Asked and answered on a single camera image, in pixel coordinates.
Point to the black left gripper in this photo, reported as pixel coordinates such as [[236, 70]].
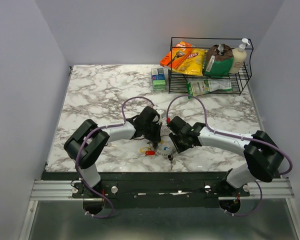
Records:
[[156, 137]]

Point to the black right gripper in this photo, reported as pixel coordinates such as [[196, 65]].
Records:
[[180, 148]]

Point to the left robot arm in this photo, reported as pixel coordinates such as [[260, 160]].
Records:
[[86, 144]]

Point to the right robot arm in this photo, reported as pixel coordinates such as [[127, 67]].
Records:
[[260, 152]]

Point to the red key tag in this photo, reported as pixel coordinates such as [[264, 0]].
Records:
[[150, 153]]

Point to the yellow key tag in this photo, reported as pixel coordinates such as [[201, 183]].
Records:
[[144, 149]]

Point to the black key tag with key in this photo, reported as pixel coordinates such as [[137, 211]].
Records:
[[110, 145]]

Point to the green sponge pack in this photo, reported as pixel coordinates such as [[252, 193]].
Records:
[[158, 79]]

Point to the green white snack bag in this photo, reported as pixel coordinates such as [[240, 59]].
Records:
[[198, 87]]

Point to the yellow chips bag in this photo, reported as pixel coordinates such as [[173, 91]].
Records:
[[193, 64]]

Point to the orange razor package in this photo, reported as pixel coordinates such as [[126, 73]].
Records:
[[177, 55]]

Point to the brown green coffee bag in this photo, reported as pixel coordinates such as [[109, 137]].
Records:
[[218, 61]]

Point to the cream lotion pump bottle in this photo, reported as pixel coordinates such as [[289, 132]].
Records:
[[239, 56]]

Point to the black mounting base rail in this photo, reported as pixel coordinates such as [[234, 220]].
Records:
[[130, 190]]

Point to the black wire rack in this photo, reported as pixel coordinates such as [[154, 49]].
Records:
[[177, 81]]

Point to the aluminium frame rail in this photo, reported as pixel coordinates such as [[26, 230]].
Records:
[[61, 190]]

